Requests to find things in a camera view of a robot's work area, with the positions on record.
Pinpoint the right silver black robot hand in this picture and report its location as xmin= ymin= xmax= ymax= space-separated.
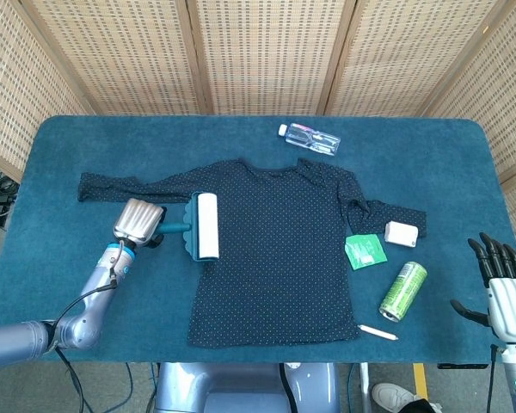
xmin=450 ymin=232 xmax=516 ymax=345

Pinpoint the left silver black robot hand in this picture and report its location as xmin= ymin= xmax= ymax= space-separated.
xmin=113 ymin=198 xmax=168 ymax=250

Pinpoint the teal lint roller white roll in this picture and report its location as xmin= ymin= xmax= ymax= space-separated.
xmin=157 ymin=192 xmax=220 ymax=263

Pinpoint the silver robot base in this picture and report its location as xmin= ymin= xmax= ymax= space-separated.
xmin=154 ymin=362 xmax=341 ymax=413

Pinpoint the dark polka dot shirt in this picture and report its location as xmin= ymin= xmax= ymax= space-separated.
xmin=77 ymin=157 xmax=427 ymax=348

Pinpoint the teal plush table cloth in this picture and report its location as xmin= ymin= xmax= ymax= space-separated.
xmin=0 ymin=114 xmax=515 ymax=365

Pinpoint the green drink can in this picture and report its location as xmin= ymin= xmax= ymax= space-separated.
xmin=378 ymin=261 xmax=428 ymax=324

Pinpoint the white tissue pack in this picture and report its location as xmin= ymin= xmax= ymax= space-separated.
xmin=384 ymin=220 xmax=420 ymax=248

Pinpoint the beige pencil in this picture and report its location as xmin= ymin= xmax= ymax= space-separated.
xmin=356 ymin=324 xmax=400 ymax=342

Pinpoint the black floor equipment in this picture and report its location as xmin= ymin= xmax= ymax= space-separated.
xmin=0 ymin=171 xmax=21 ymax=229

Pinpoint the white shoe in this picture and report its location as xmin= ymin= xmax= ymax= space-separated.
xmin=372 ymin=382 xmax=415 ymax=413

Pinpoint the green foil packet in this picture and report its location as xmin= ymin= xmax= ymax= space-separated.
xmin=344 ymin=233 xmax=389 ymax=271

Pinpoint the clear plastic water bottle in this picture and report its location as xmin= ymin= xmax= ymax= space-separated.
xmin=277 ymin=123 xmax=341 ymax=158

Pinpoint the woven bamboo folding screen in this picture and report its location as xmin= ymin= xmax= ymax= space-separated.
xmin=0 ymin=0 xmax=516 ymax=276

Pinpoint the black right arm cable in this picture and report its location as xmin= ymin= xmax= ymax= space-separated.
xmin=485 ymin=343 xmax=500 ymax=413

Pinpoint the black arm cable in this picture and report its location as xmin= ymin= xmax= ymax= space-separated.
xmin=51 ymin=240 xmax=128 ymax=413
xmin=485 ymin=343 xmax=500 ymax=413

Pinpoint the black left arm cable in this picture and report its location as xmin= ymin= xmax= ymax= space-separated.
xmin=51 ymin=240 xmax=128 ymax=413

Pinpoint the blue floor cable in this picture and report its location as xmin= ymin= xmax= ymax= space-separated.
xmin=124 ymin=363 xmax=160 ymax=413

